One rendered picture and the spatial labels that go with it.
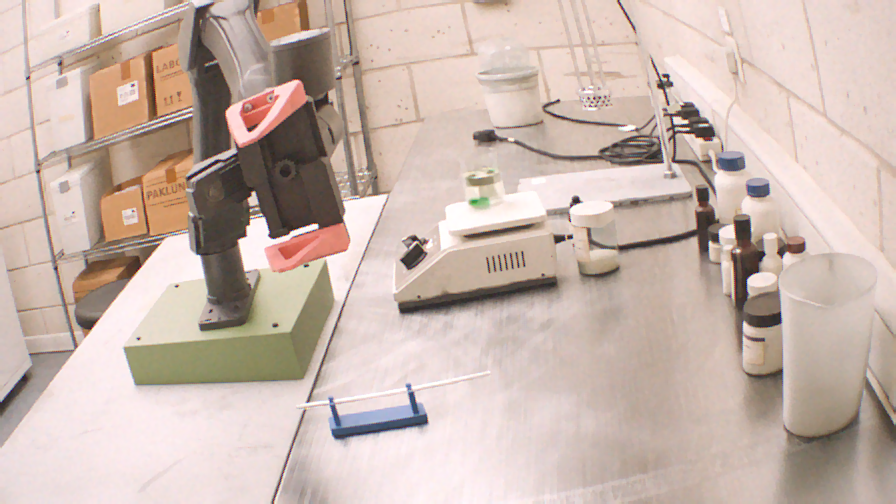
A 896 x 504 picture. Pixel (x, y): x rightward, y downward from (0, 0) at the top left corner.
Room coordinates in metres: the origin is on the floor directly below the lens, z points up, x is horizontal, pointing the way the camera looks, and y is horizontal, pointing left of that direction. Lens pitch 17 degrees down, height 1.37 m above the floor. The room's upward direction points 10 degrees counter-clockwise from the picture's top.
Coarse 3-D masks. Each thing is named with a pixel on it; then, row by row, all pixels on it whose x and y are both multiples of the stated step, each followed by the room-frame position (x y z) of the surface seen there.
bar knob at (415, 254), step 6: (414, 246) 1.36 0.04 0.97; (420, 246) 1.37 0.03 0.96; (408, 252) 1.36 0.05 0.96; (414, 252) 1.36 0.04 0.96; (420, 252) 1.36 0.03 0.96; (426, 252) 1.36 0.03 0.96; (402, 258) 1.35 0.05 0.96; (408, 258) 1.35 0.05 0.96; (414, 258) 1.36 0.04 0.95; (420, 258) 1.35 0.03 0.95; (408, 264) 1.35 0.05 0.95; (414, 264) 1.35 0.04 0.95
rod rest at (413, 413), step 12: (408, 384) 1.01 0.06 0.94; (408, 396) 1.00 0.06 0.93; (336, 408) 1.00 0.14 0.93; (384, 408) 1.02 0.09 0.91; (396, 408) 1.01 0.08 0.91; (408, 408) 1.01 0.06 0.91; (420, 408) 1.01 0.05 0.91; (336, 420) 0.98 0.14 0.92; (348, 420) 1.00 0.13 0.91; (360, 420) 0.99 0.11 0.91; (372, 420) 0.99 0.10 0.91; (384, 420) 0.99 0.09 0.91; (396, 420) 0.99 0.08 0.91; (408, 420) 0.99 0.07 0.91; (420, 420) 0.99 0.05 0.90; (336, 432) 0.98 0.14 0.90; (348, 432) 0.98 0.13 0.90; (360, 432) 0.98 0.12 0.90
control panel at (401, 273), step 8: (432, 232) 1.43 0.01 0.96; (432, 240) 1.40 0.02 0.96; (440, 240) 1.37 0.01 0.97; (424, 248) 1.39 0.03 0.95; (432, 248) 1.36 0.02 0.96; (440, 248) 1.34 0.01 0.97; (400, 256) 1.44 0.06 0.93; (432, 256) 1.33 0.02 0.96; (400, 264) 1.41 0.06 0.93; (400, 272) 1.37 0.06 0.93; (408, 272) 1.35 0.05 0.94; (400, 280) 1.34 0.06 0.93
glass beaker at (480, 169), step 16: (480, 144) 1.43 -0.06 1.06; (464, 160) 1.39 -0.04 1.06; (480, 160) 1.38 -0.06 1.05; (496, 160) 1.39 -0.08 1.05; (464, 176) 1.39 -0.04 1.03; (480, 176) 1.38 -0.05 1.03; (496, 176) 1.39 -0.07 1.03; (464, 192) 1.40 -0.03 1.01; (480, 192) 1.38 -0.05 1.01; (496, 192) 1.39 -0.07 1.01; (480, 208) 1.38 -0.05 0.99; (496, 208) 1.39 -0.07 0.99
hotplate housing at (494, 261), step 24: (456, 240) 1.35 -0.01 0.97; (480, 240) 1.33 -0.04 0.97; (504, 240) 1.33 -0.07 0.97; (528, 240) 1.32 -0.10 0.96; (552, 240) 1.33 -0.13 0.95; (432, 264) 1.32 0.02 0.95; (456, 264) 1.32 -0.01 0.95; (480, 264) 1.32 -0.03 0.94; (504, 264) 1.32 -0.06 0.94; (528, 264) 1.32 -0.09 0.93; (552, 264) 1.32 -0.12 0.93; (408, 288) 1.33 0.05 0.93; (432, 288) 1.33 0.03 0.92; (456, 288) 1.32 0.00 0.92; (480, 288) 1.33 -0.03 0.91; (504, 288) 1.33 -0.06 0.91
